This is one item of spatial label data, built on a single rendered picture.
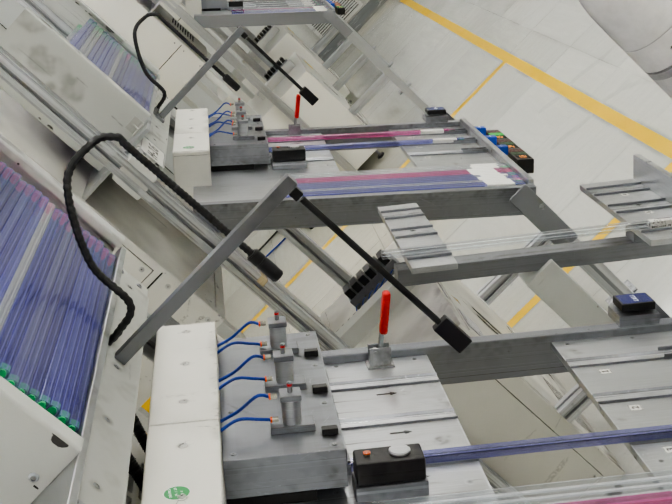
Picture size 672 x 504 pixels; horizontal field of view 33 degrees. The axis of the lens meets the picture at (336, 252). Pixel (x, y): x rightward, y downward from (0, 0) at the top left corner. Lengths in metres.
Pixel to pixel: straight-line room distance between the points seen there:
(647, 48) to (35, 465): 0.71
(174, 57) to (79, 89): 3.47
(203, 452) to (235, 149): 1.47
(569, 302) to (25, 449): 1.15
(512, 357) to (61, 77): 1.16
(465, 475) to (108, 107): 1.32
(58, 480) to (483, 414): 1.67
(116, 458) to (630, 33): 0.66
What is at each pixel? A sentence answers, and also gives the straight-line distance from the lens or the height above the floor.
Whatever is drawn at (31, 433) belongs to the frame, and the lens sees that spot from 0.98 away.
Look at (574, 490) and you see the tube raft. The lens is 1.26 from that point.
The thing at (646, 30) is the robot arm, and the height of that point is 1.21.
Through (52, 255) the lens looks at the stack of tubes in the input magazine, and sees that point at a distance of 1.33.
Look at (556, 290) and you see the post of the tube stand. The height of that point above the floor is 0.77.
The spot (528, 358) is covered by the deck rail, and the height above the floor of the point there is 0.86.
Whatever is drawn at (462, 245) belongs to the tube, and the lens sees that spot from 1.76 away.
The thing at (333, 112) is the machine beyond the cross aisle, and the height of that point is 0.37.
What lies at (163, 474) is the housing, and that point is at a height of 1.27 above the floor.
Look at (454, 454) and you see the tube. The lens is 1.33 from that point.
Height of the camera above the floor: 1.62
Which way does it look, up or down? 17 degrees down
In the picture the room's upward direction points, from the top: 48 degrees counter-clockwise
